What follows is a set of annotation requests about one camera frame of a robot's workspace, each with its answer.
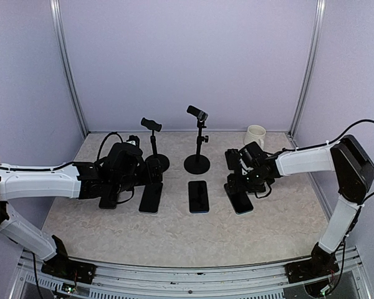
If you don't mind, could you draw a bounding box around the blue phone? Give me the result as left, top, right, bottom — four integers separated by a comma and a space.
188, 181, 209, 213

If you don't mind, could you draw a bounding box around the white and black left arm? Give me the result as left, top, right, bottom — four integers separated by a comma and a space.
0, 135, 163, 277

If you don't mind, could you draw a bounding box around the aluminium frame post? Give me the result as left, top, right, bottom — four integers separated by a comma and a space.
50, 0, 89, 138
289, 0, 326, 139

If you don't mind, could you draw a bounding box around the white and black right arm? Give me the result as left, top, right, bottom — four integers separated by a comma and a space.
224, 125, 374, 277

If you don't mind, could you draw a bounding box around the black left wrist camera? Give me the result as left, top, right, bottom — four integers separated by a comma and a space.
126, 135, 140, 148

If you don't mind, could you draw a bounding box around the left aluminium frame post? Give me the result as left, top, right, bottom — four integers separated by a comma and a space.
50, 0, 89, 138

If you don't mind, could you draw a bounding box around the black folding phone stand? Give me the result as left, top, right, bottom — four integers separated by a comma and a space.
225, 149, 242, 174

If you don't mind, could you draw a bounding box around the black front stand with pole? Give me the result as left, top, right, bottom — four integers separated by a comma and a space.
184, 105, 210, 175

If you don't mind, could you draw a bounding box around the black round stand base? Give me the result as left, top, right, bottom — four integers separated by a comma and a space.
141, 118, 170, 172

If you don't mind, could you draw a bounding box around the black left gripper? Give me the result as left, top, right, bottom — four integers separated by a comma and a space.
110, 158, 163, 195

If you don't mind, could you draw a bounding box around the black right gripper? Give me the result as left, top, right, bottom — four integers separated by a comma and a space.
226, 168, 269, 194

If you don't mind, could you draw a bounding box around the right aluminium frame post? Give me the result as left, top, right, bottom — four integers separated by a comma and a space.
289, 0, 326, 139

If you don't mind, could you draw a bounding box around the white ceramic mug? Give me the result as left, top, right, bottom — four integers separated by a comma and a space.
244, 125, 266, 150

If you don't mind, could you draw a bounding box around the black phone with silver back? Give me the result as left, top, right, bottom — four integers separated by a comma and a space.
138, 183, 163, 214

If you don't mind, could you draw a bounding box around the aluminium front rail base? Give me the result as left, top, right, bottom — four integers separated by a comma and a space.
7, 245, 372, 299

